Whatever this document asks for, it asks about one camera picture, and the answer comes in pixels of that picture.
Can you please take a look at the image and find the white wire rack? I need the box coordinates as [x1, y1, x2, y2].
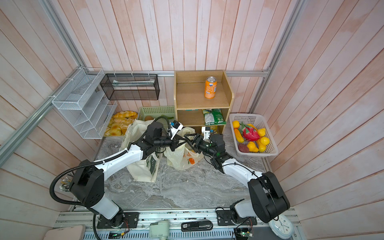
[52, 68, 117, 139]

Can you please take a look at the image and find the yellow snack bag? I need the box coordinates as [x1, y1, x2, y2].
[210, 126, 218, 133]

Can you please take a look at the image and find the green snack bag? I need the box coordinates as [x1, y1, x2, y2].
[203, 109, 227, 126]

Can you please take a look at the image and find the black barcode scanner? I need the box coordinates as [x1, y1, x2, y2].
[181, 220, 214, 232]

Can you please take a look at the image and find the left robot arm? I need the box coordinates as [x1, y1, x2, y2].
[50, 119, 183, 228]

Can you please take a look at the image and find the red dragon fruit toy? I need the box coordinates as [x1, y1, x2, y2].
[240, 123, 260, 142]

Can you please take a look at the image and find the yellow lemon toy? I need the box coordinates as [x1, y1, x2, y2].
[260, 137, 270, 146]

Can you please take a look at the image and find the white fruit basket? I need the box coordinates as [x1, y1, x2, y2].
[229, 113, 279, 157]

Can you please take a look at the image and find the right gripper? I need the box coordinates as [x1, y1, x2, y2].
[185, 134, 218, 159]

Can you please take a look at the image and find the brown potato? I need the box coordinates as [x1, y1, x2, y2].
[144, 116, 154, 121]

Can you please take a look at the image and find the yellow plastic grocery bag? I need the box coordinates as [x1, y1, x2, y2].
[164, 143, 204, 171]

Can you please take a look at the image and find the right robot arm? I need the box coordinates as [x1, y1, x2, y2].
[184, 134, 291, 223]

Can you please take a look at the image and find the white round clock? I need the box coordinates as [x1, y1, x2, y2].
[268, 215, 294, 240]

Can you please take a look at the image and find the black mesh wall basket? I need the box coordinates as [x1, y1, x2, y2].
[101, 73, 160, 101]

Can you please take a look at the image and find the white adapter box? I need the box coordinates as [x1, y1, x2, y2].
[149, 220, 170, 240]

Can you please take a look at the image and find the wooden shelf unit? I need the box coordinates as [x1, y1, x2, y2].
[174, 70, 235, 133]

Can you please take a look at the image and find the cream canvas tote bag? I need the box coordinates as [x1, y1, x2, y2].
[120, 120, 163, 183]

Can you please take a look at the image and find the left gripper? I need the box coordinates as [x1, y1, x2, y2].
[154, 134, 188, 152]

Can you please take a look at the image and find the pile of bread buns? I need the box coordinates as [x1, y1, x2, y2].
[104, 111, 138, 137]

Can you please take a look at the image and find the green plastic basket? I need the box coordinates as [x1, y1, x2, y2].
[138, 106, 176, 122]

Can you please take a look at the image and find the orange soda can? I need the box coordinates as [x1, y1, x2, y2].
[205, 77, 217, 99]

